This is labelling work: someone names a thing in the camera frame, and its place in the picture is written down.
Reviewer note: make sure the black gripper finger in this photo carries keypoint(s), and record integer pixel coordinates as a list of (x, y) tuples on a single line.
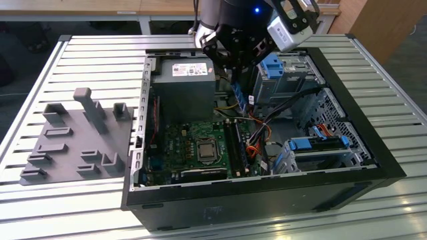
[(261, 47), (209, 42)]

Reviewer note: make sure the blue RAM stick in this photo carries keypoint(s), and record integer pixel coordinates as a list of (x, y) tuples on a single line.
[(239, 97)]

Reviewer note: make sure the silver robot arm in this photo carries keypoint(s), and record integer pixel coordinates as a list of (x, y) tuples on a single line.
[(204, 30)]

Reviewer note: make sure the black RAM slot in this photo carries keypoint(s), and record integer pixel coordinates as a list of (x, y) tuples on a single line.
[(239, 150), (229, 150), (247, 171)]

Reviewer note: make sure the blue plastic drive latch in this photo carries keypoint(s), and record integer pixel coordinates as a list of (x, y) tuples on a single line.
[(273, 69)]

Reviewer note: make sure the metal drive cage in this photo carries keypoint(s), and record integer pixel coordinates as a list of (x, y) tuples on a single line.
[(289, 85)]

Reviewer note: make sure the grey power supply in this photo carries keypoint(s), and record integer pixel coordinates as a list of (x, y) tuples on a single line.
[(180, 95)]

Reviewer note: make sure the black table corner cap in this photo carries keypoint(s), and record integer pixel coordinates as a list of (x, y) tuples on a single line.
[(64, 38), (350, 36)]

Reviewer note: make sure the wooden cabinet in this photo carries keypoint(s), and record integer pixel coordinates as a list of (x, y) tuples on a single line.
[(383, 25)]

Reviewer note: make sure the green motherboard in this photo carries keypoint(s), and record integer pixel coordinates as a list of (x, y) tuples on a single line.
[(180, 135)]

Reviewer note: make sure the hard disk in blue carrier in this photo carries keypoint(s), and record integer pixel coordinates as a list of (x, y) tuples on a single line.
[(300, 145)]

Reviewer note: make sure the silver CPU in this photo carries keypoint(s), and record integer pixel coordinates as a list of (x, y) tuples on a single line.
[(207, 151)]

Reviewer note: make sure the metal disk bay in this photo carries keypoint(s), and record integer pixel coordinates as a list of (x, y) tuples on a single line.
[(333, 155)]

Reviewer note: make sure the black graphics card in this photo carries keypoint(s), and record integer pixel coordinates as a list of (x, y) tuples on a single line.
[(203, 173)]

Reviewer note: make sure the grey parts rack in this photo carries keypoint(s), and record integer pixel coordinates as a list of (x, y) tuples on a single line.
[(73, 140)]

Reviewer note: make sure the black PC case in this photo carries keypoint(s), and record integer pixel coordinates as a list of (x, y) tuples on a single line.
[(267, 200)]

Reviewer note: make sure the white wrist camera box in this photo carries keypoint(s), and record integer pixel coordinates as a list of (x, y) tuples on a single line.
[(283, 35)]

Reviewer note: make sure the wooden desk white frame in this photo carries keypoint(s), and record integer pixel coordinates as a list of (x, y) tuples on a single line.
[(83, 5)]

